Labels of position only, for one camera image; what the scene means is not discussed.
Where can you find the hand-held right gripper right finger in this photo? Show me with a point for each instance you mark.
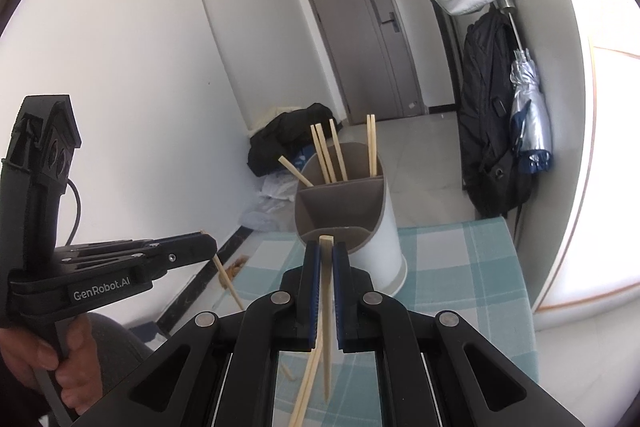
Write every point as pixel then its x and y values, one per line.
pixel 340 297

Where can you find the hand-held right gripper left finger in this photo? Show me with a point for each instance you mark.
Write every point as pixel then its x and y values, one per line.
pixel 312 297

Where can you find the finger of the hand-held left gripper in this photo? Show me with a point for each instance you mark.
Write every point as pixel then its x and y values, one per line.
pixel 185 254
pixel 165 238

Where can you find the wooden chopstick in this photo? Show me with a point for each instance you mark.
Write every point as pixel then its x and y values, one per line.
pixel 327 154
pixel 374 144
pixel 339 149
pixel 225 279
pixel 370 144
pixel 295 172
pixel 305 387
pixel 319 152

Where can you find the white utensil holder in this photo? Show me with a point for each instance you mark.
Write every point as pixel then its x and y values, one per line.
pixel 380 247

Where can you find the person's left hand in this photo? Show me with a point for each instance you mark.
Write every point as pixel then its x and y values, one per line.
pixel 75 357

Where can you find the grey parcel bag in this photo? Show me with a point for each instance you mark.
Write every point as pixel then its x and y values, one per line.
pixel 260 217

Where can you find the grey trouser leg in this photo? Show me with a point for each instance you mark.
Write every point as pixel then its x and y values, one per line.
pixel 117 337

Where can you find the teal checkered tablecloth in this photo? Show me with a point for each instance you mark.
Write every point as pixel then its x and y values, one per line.
pixel 450 287

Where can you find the white parcel bag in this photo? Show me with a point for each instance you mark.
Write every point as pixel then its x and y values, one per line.
pixel 277 189

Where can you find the blue cardboard box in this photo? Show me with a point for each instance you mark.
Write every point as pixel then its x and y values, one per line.
pixel 302 159

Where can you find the black jacket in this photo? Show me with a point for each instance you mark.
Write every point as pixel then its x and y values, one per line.
pixel 280 137

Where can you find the black backpack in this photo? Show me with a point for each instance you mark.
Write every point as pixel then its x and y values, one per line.
pixel 490 117

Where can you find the grey door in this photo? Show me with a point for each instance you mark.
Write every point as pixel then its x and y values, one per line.
pixel 360 32

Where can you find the silver folded umbrella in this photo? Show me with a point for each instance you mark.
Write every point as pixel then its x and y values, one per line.
pixel 530 107

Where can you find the metal coat hook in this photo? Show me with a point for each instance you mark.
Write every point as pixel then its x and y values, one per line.
pixel 507 4

